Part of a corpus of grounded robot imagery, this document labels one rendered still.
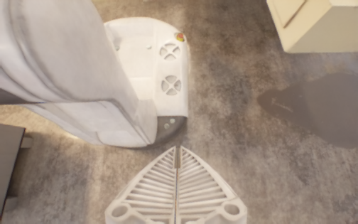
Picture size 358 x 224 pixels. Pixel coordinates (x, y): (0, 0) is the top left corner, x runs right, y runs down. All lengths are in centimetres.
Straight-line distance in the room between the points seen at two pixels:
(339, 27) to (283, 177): 81
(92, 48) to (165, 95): 45
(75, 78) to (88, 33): 7
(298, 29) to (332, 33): 6
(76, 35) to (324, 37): 42
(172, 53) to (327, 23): 47
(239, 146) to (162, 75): 62
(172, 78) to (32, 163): 103
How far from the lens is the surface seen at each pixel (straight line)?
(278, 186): 103
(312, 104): 126
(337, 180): 125
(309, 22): 37
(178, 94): 63
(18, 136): 124
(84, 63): 21
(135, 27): 82
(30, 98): 23
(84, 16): 24
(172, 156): 17
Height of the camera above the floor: 85
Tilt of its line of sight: 73 degrees down
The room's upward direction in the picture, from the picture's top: 4 degrees counter-clockwise
